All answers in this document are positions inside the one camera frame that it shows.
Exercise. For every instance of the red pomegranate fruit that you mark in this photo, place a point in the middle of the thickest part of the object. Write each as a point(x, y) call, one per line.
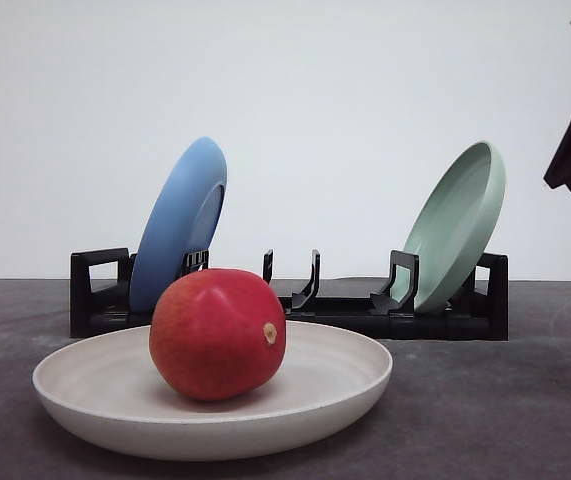
point(217, 334)

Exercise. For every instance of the white plate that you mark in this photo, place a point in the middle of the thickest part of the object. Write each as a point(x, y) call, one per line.
point(106, 393)

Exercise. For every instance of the green plate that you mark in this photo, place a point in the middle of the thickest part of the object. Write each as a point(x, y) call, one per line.
point(457, 225)

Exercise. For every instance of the blue plate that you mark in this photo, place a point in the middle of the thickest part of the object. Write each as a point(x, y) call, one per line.
point(181, 218)

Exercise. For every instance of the black dish rack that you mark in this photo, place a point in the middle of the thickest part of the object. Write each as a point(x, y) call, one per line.
point(100, 288)

